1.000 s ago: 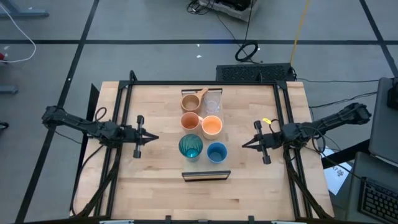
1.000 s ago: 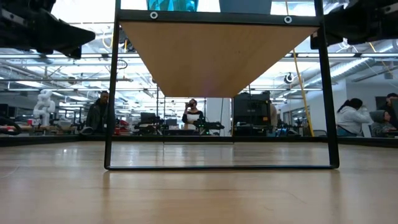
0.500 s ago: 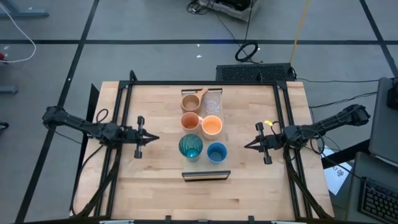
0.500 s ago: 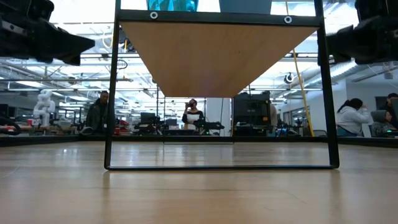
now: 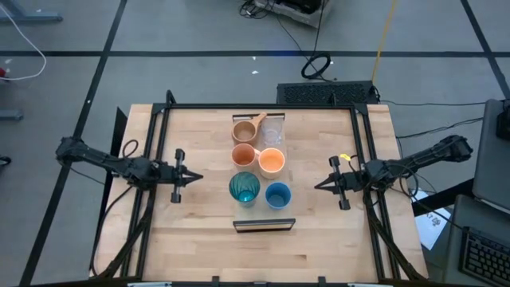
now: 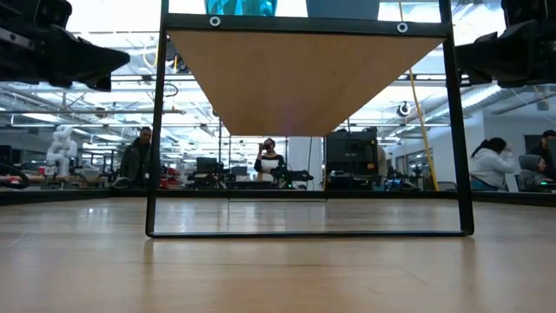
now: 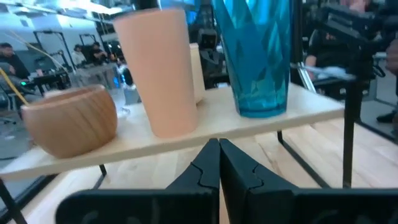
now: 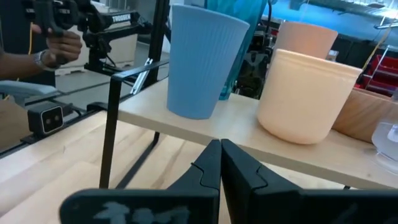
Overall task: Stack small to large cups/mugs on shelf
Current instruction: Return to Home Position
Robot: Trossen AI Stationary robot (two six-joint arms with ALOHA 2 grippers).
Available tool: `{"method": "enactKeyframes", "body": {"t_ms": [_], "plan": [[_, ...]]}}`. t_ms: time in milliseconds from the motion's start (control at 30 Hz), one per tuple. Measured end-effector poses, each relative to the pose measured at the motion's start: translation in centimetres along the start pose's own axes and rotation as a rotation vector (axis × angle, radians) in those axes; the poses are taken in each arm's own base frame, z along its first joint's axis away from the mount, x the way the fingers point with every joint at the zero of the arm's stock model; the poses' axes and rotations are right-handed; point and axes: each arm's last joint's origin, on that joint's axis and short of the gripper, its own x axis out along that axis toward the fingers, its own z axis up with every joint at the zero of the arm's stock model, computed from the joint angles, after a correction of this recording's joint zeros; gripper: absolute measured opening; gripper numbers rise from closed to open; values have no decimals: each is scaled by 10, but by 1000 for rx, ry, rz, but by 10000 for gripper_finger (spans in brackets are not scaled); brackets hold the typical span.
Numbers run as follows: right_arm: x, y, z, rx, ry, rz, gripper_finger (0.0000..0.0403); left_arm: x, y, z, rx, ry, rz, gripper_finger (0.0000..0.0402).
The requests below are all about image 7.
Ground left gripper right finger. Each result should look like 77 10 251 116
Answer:
219 138 398 224

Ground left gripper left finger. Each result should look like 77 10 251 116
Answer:
55 138 221 224

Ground peach mug with handle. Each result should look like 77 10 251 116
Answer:
188 42 206 104

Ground tall peach plastic cup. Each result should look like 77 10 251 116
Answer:
112 8 200 139

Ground teal faceted plastic tumbler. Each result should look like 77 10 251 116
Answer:
211 0 294 119

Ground round wooden cup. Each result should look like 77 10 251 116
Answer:
21 84 119 159

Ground person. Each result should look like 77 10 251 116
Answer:
303 29 353 81
0 42 32 80
90 41 109 63
70 44 88 67

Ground person's hand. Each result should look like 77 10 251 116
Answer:
384 39 398 76

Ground black equipment stand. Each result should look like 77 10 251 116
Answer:
319 2 398 79

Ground wooden shelf with black frame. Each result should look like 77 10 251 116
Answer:
0 82 346 224

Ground black table frame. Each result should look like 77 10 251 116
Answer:
290 0 398 190

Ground silver frame bracket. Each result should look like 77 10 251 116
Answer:
291 61 317 93

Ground yellow hanging cable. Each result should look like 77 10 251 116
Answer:
0 66 30 106

